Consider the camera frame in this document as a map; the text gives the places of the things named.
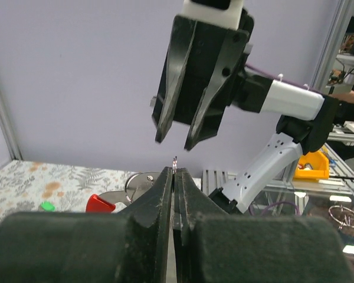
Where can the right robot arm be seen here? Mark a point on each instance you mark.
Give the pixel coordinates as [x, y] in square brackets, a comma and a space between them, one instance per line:
[306, 118]

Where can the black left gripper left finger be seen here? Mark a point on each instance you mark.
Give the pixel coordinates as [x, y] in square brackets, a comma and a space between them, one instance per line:
[127, 246]

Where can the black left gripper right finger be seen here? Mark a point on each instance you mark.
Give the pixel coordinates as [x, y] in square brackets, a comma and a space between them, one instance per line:
[213, 246]

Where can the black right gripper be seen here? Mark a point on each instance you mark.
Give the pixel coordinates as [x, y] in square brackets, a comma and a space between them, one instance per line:
[204, 72]

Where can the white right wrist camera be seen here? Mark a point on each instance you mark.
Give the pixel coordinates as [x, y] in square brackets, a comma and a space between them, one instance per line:
[227, 17]

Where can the silver keys bunch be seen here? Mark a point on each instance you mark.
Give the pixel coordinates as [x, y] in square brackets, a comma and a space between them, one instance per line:
[174, 164]

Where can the green key tag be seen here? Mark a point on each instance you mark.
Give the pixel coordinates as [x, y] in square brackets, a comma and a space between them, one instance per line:
[47, 207]

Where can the yellow storage bin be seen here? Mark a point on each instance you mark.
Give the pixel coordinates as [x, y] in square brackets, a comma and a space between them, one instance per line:
[312, 166]

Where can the red handled carabiner keyring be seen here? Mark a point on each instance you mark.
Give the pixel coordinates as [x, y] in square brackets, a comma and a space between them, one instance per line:
[135, 186]

